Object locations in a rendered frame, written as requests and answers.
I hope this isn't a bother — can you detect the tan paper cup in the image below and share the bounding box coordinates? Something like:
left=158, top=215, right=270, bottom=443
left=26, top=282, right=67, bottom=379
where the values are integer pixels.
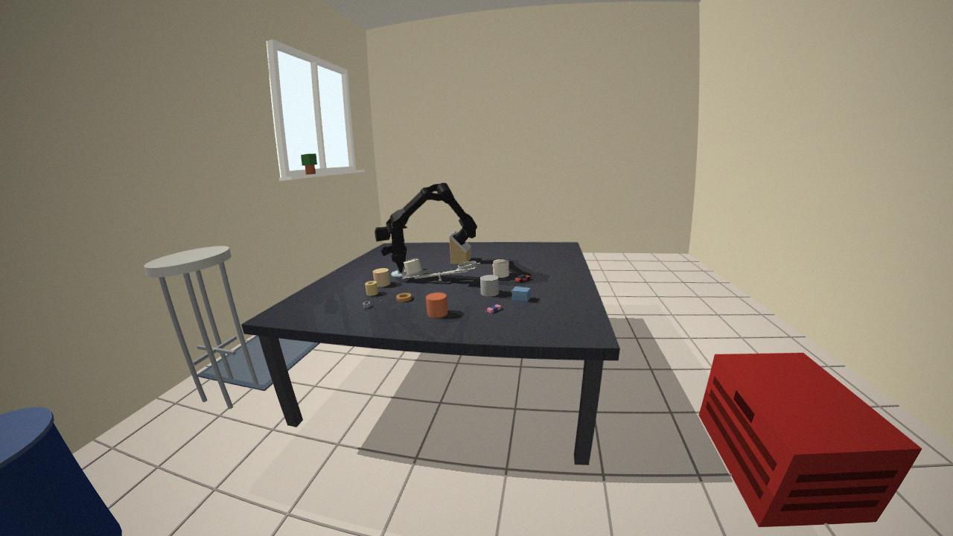
left=373, top=268, right=390, bottom=287

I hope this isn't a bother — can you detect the orange cylinder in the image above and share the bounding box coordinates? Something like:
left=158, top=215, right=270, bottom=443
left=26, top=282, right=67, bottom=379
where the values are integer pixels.
left=426, top=293, right=447, bottom=318

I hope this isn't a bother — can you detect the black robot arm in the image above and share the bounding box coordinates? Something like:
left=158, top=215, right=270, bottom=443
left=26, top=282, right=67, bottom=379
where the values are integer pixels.
left=374, top=183, right=477, bottom=256

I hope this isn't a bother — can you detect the light blue block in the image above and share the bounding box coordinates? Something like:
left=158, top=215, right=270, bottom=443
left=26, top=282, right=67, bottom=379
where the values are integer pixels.
left=512, top=287, right=530, bottom=302

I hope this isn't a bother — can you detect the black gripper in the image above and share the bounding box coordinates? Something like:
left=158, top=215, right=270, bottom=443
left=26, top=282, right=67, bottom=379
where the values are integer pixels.
left=392, top=239, right=407, bottom=273

